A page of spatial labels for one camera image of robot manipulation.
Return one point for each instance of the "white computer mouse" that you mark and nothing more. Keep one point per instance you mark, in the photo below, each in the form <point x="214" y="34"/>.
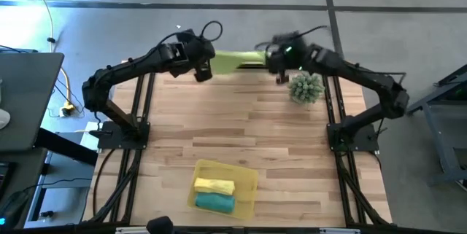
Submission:
<point x="3" y="119"/>

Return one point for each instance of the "person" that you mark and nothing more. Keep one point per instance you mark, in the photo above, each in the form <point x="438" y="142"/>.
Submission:
<point x="160" y="225"/>

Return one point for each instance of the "grey metal cart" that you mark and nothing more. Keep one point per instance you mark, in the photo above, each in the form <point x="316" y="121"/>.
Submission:
<point x="438" y="117"/>

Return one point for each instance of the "black aluminium table frame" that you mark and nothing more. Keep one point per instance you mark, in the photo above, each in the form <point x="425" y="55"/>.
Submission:
<point x="146" y="99"/>

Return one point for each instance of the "black computer mouse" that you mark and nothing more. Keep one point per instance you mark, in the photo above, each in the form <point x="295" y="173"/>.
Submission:
<point x="12" y="205"/>

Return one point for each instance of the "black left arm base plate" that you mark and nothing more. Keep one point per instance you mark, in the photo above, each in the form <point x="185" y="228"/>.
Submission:
<point x="109" y="141"/>

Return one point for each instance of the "black desk crossbar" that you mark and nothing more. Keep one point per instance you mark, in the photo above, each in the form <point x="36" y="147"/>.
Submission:
<point x="65" y="148"/>

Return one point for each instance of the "dark grey desk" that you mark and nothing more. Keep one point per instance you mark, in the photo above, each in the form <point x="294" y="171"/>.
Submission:
<point x="29" y="95"/>

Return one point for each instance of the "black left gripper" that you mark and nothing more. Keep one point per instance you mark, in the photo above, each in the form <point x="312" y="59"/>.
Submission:
<point x="198" y="53"/>

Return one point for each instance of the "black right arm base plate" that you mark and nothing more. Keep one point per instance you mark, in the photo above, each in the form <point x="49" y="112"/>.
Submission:
<point x="365" y="143"/>

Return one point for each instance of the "teal microfiber towel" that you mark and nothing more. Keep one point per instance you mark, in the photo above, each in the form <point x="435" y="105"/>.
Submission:
<point x="215" y="203"/>

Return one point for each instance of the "silver metal bracket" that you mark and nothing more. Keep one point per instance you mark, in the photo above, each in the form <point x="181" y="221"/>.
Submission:
<point x="131" y="230"/>
<point x="339" y="231"/>

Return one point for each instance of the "green microfiber towel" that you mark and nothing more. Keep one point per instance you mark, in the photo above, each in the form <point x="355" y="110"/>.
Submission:
<point x="237" y="61"/>

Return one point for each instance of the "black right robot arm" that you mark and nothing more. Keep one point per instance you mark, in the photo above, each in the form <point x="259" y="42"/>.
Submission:
<point x="365" y="77"/>

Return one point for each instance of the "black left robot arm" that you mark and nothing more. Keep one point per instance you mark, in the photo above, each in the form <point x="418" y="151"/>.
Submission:
<point x="120" y="71"/>

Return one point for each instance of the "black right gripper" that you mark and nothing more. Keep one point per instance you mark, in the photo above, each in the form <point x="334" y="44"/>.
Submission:
<point x="288" y="57"/>

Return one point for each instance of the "yellow power strip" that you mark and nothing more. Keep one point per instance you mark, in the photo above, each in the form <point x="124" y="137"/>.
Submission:
<point x="66" y="109"/>

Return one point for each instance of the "yellow microfiber towel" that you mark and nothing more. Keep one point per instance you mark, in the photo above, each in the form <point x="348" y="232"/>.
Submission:
<point x="215" y="186"/>

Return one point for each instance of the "potted green succulent plant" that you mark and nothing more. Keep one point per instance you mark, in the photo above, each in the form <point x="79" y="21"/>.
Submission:
<point x="305" y="88"/>

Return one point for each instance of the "yellow translucent plastic basket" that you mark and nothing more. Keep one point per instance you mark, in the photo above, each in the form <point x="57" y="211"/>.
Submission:
<point x="248" y="179"/>

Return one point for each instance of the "grey low cabinet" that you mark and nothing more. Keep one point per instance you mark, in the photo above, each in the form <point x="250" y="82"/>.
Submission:
<point x="69" y="175"/>

